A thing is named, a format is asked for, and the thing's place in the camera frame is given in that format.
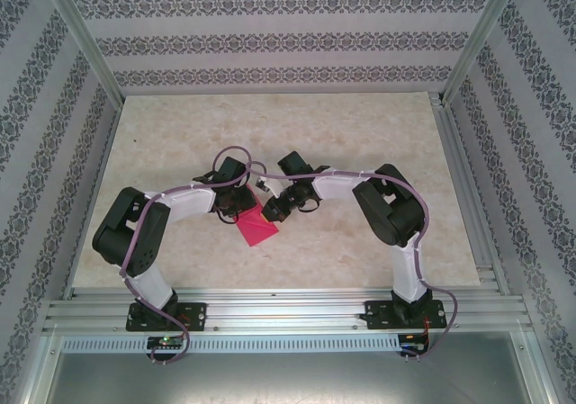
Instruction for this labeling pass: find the pink paper sheet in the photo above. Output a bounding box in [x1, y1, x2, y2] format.
[235, 185, 281, 248]

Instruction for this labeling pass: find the aluminium side rail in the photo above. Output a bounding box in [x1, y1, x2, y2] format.
[62, 102, 122, 298]
[429, 91, 512, 296]

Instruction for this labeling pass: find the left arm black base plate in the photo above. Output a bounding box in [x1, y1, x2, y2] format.
[125, 302, 208, 333]

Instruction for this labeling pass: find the aluminium mounting rail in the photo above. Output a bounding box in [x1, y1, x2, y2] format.
[42, 286, 535, 336]

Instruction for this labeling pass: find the aluminium frame leg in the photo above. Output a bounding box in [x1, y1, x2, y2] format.
[515, 331, 562, 404]
[15, 331, 64, 404]

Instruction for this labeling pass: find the aluminium corner post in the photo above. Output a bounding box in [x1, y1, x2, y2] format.
[440, 0, 526, 103]
[38, 0, 125, 103]

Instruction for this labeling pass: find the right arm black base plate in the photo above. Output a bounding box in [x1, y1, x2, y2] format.
[364, 299, 449, 331]

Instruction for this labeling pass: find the slotted grey cable duct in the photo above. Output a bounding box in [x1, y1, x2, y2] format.
[60, 335, 401, 355]

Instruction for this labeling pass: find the grey sheet metal panel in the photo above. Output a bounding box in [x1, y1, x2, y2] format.
[44, 353, 548, 404]

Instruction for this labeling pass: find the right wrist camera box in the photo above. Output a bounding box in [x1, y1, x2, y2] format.
[254, 175, 284, 196]

